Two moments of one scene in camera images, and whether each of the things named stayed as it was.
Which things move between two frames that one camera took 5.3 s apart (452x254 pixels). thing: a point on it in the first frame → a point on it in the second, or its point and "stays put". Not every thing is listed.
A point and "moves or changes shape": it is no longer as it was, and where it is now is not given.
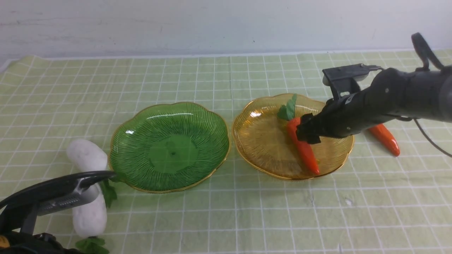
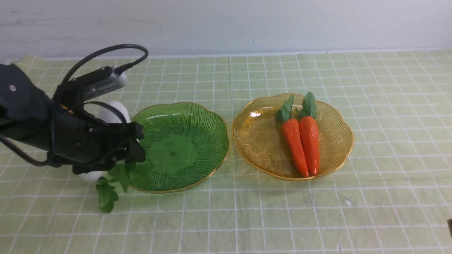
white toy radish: (89, 220) → (123, 173)
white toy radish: (85, 157) moves or changes shape
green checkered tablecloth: (376, 203) stays put
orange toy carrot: (384, 135) → (308, 134)
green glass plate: (168, 147) stays put
